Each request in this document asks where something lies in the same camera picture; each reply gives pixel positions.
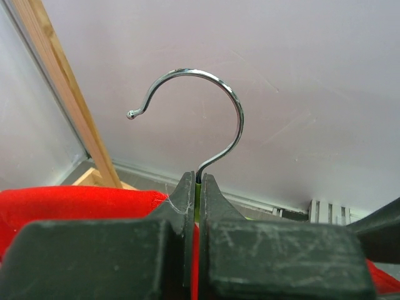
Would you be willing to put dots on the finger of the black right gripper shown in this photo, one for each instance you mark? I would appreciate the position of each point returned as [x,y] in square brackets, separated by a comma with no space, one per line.
[378,234]

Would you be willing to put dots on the green plastic hanger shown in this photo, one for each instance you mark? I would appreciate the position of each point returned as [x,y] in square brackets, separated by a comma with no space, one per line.
[188,120]

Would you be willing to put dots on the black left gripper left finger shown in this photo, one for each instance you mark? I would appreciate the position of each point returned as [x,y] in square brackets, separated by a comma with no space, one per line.
[85,242]

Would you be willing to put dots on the wooden clothes rack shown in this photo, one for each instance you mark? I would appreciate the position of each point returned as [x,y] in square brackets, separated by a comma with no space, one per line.
[46,43]

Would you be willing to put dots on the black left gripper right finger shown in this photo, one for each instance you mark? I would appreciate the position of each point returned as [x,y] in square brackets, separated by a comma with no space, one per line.
[242,259]

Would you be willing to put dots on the red t shirt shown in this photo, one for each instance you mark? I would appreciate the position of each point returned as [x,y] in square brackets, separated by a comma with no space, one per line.
[76,242]

